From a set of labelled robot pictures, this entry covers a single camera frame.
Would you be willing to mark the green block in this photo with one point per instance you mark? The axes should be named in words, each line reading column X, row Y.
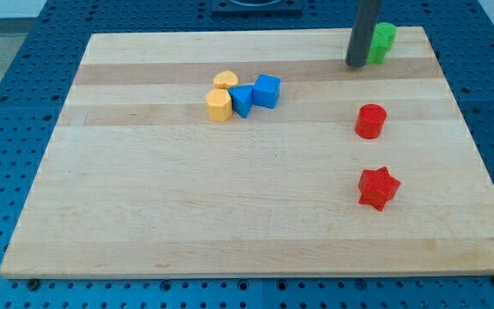
column 382, row 41

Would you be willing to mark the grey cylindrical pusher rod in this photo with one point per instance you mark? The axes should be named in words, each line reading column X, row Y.
column 362, row 31

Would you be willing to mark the red star block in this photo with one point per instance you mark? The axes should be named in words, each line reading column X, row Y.
column 377, row 188

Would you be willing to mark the blue triangular block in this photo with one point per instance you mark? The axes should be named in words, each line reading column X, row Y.
column 242, row 99

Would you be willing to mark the yellow hexagonal block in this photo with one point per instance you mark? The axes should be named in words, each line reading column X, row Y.
column 219, row 105

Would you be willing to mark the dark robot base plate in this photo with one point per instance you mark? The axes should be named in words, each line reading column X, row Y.
column 255, row 7

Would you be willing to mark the blue cube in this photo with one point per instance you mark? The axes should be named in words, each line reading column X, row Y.
column 266, row 91

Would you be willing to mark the yellow heart block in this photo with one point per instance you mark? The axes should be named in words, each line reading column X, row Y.
column 225, row 79

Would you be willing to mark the red cylinder block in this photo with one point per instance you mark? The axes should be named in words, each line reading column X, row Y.
column 370, row 121

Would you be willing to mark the light wooden board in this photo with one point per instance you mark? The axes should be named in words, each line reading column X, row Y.
column 137, row 182

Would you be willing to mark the left board stop bolt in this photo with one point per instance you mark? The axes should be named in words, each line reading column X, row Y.
column 33, row 284

